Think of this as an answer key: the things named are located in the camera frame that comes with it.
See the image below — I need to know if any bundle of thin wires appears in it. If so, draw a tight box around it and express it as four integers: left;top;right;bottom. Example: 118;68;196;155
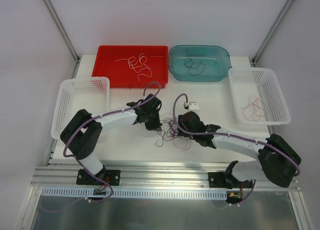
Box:
154;112;193;152

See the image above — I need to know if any white wire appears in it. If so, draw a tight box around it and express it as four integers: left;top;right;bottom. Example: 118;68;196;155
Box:
127;56;153;81
114;52;148;70

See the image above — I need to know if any dark wire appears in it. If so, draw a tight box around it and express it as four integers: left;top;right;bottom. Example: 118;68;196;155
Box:
183;57;207;76

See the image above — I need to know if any red wire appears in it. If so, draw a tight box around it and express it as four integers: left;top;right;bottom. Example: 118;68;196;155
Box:
241;95;271;122

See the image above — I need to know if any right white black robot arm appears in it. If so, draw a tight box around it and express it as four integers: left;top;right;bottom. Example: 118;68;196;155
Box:
177;111;302;189

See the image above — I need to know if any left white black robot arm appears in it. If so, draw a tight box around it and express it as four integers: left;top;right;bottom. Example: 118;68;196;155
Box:
59;94;162;185

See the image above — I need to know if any red plastic tray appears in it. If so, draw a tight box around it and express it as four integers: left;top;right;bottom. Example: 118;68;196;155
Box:
92;46;169;89

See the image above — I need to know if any teal translucent plastic tub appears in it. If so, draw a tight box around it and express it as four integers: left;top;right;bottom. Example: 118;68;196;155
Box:
168;45;232;82

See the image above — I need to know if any left white perforated basket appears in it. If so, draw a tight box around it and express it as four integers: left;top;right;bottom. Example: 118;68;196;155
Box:
51;77;110;139

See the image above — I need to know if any white perforated basket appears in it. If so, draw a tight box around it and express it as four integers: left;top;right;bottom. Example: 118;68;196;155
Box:
228;67;291;127
51;77;110;139

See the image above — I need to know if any right white perforated basket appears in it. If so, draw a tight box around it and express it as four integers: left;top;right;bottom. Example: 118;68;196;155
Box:
228;67;291;127

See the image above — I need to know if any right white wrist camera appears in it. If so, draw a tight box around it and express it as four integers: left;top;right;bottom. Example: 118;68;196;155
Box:
183;101;200;111

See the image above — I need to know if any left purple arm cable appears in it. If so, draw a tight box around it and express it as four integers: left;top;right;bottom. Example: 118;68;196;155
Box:
62;81;161;158

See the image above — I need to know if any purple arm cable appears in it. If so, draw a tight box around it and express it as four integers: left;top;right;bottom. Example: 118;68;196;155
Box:
172;93;302;177
62;81;161;158

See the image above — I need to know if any aluminium mounting rail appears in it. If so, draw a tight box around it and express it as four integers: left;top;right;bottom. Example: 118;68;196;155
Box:
30;159;227;190

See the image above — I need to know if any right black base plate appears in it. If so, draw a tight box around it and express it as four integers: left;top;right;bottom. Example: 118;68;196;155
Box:
208;172;253;189

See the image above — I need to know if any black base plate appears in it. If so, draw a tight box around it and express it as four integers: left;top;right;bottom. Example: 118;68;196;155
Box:
208;172;253;189
76;169;121;186

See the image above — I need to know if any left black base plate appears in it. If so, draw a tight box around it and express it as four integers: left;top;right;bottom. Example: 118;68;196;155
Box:
76;169;121;186

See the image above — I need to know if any left aluminium frame post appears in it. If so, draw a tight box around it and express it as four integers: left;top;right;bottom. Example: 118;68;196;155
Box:
42;0;80;63

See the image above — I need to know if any aluminium frame post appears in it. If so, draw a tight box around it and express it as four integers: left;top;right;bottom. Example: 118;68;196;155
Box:
42;0;80;63
251;0;296;67

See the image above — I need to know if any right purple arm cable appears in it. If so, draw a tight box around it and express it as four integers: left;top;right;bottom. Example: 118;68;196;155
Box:
172;93;302;177

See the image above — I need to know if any white slotted cable duct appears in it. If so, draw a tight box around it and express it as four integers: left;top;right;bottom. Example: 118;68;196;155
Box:
41;187;227;200

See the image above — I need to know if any right aluminium frame post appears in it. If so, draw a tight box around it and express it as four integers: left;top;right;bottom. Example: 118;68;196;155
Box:
251;0;296;67

